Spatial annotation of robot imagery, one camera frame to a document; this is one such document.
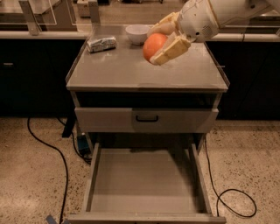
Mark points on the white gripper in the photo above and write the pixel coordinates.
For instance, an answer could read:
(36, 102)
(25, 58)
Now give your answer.
(196, 21)

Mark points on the orange fruit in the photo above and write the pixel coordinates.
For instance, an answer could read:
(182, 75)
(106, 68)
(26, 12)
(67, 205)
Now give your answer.
(152, 44)

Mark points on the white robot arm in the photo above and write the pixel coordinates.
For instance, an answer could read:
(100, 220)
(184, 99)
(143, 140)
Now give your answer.
(228, 11)

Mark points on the grey drawer cabinet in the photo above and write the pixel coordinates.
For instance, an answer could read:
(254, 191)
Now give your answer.
(122, 78)

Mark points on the closed top drawer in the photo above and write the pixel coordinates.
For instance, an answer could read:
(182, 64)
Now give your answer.
(123, 120)

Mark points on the open middle drawer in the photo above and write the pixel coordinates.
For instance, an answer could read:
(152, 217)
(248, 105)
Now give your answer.
(163, 186)

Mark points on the white bowl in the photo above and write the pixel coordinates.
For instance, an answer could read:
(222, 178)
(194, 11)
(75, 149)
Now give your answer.
(137, 33)

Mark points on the silver foil snack bag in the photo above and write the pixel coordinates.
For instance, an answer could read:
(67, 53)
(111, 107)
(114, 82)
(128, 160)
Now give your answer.
(95, 45)

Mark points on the blue power box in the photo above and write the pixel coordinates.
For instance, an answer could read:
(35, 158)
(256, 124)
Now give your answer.
(82, 143)

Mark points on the blue tape on floor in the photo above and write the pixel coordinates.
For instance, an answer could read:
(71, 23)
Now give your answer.
(50, 220)

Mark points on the black drawer handle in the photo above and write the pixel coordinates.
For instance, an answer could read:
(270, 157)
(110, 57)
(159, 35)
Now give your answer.
(144, 119)

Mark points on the dark counter with white rail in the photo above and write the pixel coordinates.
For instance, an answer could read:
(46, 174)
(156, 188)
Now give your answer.
(33, 75)

